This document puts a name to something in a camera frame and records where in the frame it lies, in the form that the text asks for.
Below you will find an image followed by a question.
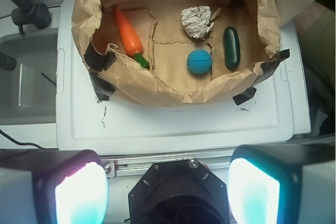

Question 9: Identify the dark green toy cucumber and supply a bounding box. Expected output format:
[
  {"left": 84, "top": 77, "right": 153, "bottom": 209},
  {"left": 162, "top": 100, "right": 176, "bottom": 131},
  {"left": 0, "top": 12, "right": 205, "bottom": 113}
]
[{"left": 223, "top": 26, "right": 240, "bottom": 70}]

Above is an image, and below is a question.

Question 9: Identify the crumpled white paper ball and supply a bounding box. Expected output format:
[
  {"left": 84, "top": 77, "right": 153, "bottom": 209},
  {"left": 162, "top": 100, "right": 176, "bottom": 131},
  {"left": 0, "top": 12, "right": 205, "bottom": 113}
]
[{"left": 181, "top": 6, "right": 221, "bottom": 40}]

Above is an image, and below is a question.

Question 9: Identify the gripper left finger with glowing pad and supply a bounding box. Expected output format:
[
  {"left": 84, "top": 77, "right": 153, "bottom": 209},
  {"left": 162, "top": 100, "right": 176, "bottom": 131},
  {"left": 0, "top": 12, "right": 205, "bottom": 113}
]
[{"left": 1, "top": 150, "right": 109, "bottom": 223}]

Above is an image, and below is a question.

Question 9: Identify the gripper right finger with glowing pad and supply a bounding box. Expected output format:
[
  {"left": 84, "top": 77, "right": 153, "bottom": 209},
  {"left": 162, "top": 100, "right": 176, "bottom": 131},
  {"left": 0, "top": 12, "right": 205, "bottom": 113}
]
[{"left": 227, "top": 144, "right": 335, "bottom": 223}]

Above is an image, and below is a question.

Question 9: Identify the thin black cable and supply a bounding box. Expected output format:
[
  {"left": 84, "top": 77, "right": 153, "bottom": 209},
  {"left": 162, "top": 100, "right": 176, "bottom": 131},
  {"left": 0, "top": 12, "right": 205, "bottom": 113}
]
[{"left": 0, "top": 129, "right": 57, "bottom": 150}]

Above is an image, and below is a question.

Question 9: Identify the blue rubber ball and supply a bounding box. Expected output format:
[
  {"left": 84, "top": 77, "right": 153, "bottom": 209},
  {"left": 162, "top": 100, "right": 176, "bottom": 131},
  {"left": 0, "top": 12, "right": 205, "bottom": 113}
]
[{"left": 187, "top": 49, "right": 212, "bottom": 75}]

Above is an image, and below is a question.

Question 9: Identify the aluminium rail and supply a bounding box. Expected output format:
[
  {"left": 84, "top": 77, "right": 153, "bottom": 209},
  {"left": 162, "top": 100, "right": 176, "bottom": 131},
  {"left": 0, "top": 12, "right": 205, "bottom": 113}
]
[{"left": 100, "top": 148, "right": 234, "bottom": 178}]

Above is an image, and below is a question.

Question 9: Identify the black faucet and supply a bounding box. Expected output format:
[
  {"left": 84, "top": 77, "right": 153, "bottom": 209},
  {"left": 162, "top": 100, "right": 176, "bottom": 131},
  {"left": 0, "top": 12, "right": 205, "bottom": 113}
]
[{"left": 10, "top": 0, "right": 51, "bottom": 36}]

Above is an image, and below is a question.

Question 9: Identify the black octagonal mount plate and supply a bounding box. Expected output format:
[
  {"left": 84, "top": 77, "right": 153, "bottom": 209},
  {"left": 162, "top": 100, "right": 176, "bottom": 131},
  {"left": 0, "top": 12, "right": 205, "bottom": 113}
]
[{"left": 128, "top": 163, "right": 230, "bottom": 223}]

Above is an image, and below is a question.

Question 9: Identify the orange toy carrot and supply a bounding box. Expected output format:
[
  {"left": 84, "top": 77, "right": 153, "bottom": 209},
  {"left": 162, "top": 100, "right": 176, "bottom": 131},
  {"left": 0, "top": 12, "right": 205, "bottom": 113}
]
[{"left": 114, "top": 7, "right": 150, "bottom": 69}]

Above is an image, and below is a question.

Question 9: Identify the brown paper bag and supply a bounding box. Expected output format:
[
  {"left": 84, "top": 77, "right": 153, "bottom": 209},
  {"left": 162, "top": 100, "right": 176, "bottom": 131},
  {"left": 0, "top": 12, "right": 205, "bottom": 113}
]
[{"left": 72, "top": 0, "right": 290, "bottom": 106}]

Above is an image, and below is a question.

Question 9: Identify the white plastic bin lid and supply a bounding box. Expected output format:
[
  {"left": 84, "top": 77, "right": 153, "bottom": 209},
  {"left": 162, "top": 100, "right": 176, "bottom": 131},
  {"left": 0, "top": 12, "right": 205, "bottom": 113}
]
[{"left": 56, "top": 0, "right": 311, "bottom": 156}]

